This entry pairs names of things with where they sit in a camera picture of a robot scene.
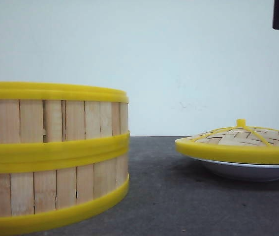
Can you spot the bamboo steamer basket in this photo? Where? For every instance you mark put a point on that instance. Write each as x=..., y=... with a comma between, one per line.
x=45, y=127
x=49, y=214

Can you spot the white ceramic plate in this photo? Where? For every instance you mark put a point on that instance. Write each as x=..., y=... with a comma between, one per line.
x=241, y=171

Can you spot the woven bamboo steamer lid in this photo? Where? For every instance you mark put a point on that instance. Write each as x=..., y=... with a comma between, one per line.
x=236, y=144

